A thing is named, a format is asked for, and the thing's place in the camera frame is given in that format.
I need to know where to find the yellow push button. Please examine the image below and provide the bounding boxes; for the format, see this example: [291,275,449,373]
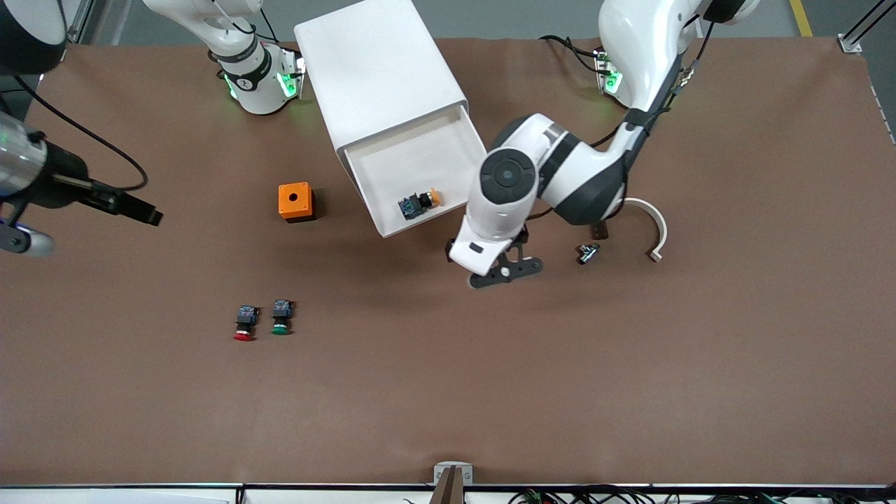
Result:
[397,187,443,222]

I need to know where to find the red push button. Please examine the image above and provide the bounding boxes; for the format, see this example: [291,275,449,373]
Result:
[233,304,260,343]

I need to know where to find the orange box with hole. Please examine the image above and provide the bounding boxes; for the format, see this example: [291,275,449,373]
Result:
[278,182,316,223]

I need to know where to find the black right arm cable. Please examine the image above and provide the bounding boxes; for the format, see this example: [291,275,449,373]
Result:
[13,73,149,193]

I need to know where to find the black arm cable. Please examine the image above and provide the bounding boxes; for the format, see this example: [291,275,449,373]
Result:
[13,73,149,193]
[594,20,716,151]

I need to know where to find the aluminium frame profile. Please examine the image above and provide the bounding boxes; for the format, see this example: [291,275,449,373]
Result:
[67,0,97,44]
[838,0,896,55]

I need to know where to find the black base cable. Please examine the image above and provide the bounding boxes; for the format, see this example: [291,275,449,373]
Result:
[539,34,604,74]
[258,6,282,44]

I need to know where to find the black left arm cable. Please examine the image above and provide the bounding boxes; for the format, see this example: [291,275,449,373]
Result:
[594,20,716,151]

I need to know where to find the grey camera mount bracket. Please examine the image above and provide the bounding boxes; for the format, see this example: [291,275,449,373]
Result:
[431,461,475,504]

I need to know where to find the white table frame rail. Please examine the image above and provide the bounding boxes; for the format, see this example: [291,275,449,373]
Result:
[0,482,896,504]

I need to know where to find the black cable bundle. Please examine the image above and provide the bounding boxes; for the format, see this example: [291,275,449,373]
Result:
[510,485,896,504]

